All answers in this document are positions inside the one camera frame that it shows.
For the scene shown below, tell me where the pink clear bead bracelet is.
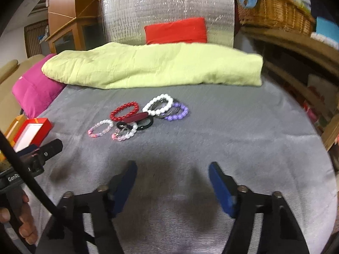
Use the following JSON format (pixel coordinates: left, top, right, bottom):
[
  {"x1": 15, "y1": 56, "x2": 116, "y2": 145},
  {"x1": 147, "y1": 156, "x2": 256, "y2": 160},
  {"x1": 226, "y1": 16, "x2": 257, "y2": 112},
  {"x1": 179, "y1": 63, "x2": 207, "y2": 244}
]
[{"x1": 87, "y1": 119, "x2": 114, "y2": 138}]

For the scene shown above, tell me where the white pink bead bracelet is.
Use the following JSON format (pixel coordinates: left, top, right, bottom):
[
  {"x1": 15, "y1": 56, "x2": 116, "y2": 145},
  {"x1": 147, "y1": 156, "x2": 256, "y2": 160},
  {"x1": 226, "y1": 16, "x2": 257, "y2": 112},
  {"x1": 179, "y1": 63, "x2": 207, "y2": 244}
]
[{"x1": 111, "y1": 121, "x2": 139, "y2": 142}]

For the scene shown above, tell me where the black ring hair tie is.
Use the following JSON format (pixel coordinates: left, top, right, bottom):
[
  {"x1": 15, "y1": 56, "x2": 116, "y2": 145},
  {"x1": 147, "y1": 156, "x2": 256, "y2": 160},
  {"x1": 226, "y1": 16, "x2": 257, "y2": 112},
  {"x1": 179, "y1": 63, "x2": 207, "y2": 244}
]
[{"x1": 116, "y1": 116, "x2": 154, "y2": 131}]

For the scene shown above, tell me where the red bead bracelet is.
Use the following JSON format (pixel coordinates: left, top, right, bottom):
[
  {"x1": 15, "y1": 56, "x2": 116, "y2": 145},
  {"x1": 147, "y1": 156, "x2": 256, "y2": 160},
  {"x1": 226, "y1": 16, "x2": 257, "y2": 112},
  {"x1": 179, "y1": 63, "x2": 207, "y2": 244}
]
[{"x1": 109, "y1": 101, "x2": 140, "y2": 122}]

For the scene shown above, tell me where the maroon oval hair clip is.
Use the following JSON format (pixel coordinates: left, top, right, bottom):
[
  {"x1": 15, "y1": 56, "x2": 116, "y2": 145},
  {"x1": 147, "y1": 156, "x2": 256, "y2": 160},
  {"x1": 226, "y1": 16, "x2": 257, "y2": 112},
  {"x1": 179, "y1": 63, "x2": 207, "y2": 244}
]
[{"x1": 122, "y1": 112, "x2": 149, "y2": 123}]

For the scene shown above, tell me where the purple bead bracelet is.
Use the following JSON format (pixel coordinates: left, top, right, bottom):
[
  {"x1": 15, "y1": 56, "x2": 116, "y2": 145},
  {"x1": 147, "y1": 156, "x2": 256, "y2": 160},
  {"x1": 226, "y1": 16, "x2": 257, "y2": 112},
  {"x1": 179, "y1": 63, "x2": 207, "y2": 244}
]
[{"x1": 163, "y1": 101, "x2": 190, "y2": 122}]

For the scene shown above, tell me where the thin silver bangle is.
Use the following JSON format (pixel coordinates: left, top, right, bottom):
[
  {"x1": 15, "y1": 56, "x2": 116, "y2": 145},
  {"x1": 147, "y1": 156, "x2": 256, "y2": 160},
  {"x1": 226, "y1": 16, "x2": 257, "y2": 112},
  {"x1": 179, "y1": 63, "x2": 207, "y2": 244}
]
[{"x1": 150, "y1": 99, "x2": 183, "y2": 118}]

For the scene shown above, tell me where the red jewelry box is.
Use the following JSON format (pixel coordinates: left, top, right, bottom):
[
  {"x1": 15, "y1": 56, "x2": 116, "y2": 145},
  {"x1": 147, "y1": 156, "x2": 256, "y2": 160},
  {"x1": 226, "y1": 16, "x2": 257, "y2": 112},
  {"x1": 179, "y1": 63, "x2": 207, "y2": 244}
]
[{"x1": 13, "y1": 117, "x2": 53, "y2": 152}]

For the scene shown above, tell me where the person's left hand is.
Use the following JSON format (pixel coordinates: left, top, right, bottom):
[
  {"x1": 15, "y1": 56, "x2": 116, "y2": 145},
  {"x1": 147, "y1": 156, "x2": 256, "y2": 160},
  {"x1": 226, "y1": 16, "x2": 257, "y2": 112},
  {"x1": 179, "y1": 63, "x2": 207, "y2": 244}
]
[{"x1": 0, "y1": 189, "x2": 39, "y2": 246}]

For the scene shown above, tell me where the orange cardboard box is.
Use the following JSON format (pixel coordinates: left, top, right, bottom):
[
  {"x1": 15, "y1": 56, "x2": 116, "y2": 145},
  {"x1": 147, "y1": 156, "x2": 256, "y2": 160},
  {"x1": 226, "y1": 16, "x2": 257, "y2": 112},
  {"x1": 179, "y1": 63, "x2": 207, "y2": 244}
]
[{"x1": 5, "y1": 114, "x2": 27, "y2": 147}]

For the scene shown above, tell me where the magenta pink pillow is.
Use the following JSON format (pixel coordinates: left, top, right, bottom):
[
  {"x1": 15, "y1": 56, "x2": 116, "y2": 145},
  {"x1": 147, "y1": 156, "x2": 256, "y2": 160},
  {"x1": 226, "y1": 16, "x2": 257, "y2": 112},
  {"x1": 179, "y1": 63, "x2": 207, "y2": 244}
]
[{"x1": 12, "y1": 53, "x2": 66, "y2": 119}]

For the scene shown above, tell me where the beige sofa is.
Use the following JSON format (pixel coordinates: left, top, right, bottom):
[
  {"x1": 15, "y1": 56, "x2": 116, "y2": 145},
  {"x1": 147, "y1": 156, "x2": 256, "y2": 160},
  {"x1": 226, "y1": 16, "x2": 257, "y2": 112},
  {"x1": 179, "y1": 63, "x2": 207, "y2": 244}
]
[{"x1": 0, "y1": 54, "x2": 45, "y2": 133}]

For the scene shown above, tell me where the light green folded blanket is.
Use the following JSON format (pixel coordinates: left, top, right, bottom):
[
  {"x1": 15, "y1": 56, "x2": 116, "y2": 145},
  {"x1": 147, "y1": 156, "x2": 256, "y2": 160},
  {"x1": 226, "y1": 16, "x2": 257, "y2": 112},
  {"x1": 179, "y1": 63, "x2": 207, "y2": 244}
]
[{"x1": 42, "y1": 43, "x2": 263, "y2": 90}]

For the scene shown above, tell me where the wooden cabinet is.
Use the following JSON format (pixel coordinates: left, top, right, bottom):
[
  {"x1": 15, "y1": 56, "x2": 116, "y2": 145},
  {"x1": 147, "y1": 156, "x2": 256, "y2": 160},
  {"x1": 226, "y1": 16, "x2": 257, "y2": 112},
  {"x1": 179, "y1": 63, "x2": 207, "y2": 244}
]
[{"x1": 47, "y1": 0, "x2": 99, "y2": 53}]

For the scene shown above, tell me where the wooden shelf unit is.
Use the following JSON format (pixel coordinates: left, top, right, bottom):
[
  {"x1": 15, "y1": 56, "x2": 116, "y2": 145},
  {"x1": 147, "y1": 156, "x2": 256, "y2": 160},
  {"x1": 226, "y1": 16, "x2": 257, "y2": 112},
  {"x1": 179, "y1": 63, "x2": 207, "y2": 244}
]
[{"x1": 235, "y1": 27, "x2": 338, "y2": 150}]

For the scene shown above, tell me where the silver foil insulation sheet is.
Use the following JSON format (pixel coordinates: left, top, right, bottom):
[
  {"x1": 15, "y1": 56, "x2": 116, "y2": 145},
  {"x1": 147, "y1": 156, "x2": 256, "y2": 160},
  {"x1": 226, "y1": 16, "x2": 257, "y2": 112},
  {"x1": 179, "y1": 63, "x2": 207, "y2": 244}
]
[{"x1": 100, "y1": 0, "x2": 234, "y2": 47}]

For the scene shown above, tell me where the red small pillow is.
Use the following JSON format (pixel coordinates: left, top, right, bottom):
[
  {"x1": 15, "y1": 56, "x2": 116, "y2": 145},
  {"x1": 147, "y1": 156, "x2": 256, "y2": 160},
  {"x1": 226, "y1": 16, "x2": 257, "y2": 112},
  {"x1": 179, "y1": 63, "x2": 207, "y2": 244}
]
[{"x1": 144, "y1": 17, "x2": 207, "y2": 45}]

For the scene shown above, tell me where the wicker basket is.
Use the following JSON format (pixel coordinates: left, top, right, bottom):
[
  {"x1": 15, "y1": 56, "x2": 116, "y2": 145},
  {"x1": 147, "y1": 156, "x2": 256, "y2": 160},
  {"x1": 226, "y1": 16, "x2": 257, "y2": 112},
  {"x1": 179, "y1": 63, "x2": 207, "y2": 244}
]
[{"x1": 237, "y1": 0, "x2": 315, "y2": 36}]

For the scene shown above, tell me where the black cable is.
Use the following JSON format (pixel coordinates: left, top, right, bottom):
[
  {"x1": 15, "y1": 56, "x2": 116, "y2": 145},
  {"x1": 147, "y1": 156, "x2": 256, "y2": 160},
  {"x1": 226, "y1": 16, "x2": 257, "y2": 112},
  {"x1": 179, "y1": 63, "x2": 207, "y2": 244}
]
[{"x1": 0, "y1": 130, "x2": 63, "y2": 220}]

